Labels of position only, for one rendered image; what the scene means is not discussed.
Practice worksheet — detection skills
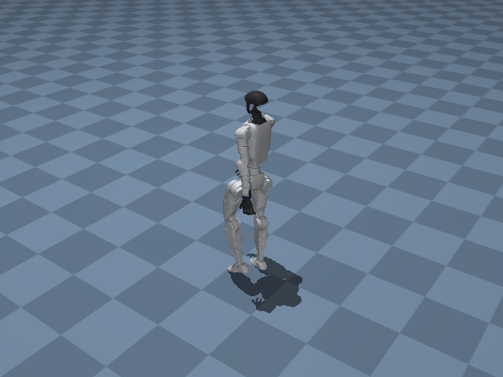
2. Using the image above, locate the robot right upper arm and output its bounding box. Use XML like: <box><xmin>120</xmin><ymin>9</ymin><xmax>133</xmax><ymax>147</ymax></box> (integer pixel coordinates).
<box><xmin>265</xmin><ymin>115</ymin><xmax>275</xmax><ymax>128</ymax></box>

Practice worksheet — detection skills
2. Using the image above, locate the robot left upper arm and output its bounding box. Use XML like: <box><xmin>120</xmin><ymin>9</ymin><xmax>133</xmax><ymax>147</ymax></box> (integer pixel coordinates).
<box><xmin>235</xmin><ymin>126</ymin><xmax>250</xmax><ymax>167</ymax></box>

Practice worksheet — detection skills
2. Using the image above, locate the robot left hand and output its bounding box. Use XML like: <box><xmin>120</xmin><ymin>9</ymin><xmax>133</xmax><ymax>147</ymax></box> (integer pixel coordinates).
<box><xmin>239</xmin><ymin>190</ymin><xmax>256</xmax><ymax>215</ymax></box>

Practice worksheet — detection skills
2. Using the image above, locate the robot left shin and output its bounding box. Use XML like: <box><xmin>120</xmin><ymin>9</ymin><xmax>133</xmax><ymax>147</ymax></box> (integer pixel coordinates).
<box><xmin>225</xmin><ymin>221</ymin><xmax>243</xmax><ymax>266</ymax></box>

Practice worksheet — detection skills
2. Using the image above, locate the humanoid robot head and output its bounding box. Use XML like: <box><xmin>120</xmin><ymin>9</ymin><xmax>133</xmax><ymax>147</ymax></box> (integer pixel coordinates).
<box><xmin>244</xmin><ymin>90</ymin><xmax>268</xmax><ymax>125</ymax></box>

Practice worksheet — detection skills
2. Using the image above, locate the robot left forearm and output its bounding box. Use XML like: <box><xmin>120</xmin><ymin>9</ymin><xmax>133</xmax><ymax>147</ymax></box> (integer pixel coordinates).
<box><xmin>237</xmin><ymin>160</ymin><xmax>252</xmax><ymax>197</ymax></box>

